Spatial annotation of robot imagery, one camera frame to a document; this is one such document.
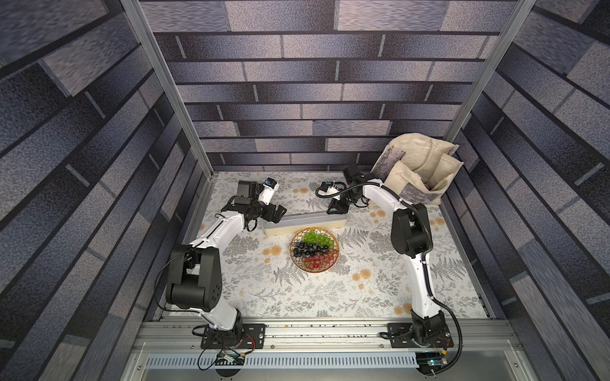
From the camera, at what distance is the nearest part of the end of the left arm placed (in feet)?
2.23

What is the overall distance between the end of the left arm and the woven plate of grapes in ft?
0.48

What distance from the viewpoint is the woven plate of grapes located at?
2.89ft

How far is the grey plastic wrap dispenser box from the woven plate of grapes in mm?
23

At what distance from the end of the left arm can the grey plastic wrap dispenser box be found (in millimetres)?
106

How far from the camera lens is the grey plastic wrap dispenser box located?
0.97 metres
